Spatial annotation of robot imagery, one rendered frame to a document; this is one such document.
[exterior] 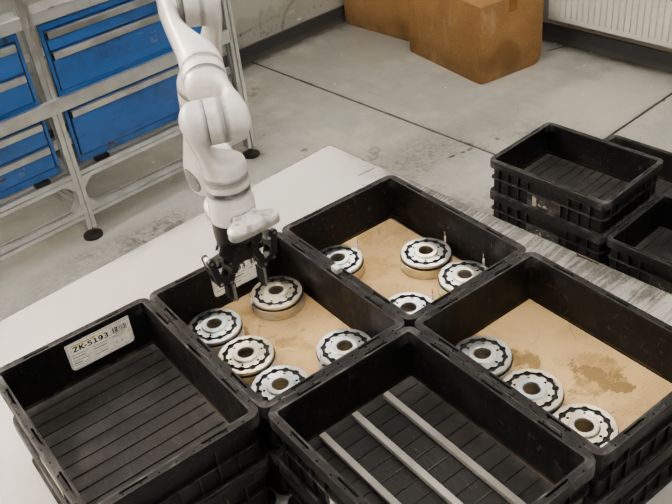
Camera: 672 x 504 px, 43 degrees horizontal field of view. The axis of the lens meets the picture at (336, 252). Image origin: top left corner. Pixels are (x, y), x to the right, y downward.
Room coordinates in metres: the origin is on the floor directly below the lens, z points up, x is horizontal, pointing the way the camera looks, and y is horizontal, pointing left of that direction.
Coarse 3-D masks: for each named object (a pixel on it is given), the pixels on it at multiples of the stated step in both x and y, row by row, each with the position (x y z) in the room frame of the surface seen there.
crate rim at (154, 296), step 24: (288, 240) 1.38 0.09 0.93; (168, 288) 1.27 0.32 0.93; (360, 288) 1.20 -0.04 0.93; (168, 312) 1.20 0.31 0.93; (384, 312) 1.13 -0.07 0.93; (192, 336) 1.13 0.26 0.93; (384, 336) 1.07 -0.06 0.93; (216, 360) 1.06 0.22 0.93; (336, 360) 1.02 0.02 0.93; (240, 384) 0.99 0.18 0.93; (264, 408) 0.94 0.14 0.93
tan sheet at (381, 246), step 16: (384, 224) 1.54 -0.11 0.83; (400, 224) 1.54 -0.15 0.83; (352, 240) 1.50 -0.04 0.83; (368, 240) 1.49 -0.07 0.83; (384, 240) 1.48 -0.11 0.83; (400, 240) 1.48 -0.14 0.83; (368, 256) 1.43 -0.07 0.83; (384, 256) 1.43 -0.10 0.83; (368, 272) 1.38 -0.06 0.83; (384, 272) 1.37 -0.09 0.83; (400, 272) 1.37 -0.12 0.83; (384, 288) 1.32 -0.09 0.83; (400, 288) 1.31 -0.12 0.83; (416, 288) 1.31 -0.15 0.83; (432, 288) 1.30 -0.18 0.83
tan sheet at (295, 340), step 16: (240, 304) 1.32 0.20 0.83; (304, 304) 1.30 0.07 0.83; (256, 320) 1.27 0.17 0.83; (288, 320) 1.26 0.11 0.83; (304, 320) 1.25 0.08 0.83; (320, 320) 1.25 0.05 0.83; (336, 320) 1.24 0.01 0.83; (272, 336) 1.22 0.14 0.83; (288, 336) 1.21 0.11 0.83; (304, 336) 1.21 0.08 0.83; (320, 336) 1.20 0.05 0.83; (288, 352) 1.17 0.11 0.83; (304, 352) 1.16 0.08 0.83; (304, 368) 1.12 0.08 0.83
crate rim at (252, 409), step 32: (96, 320) 1.20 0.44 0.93; (160, 320) 1.18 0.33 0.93; (32, 352) 1.14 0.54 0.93; (192, 352) 1.09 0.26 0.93; (0, 384) 1.06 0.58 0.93; (224, 384) 1.00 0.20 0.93; (256, 416) 0.92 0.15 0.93; (192, 448) 0.87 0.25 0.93; (64, 480) 0.85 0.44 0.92; (160, 480) 0.83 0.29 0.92
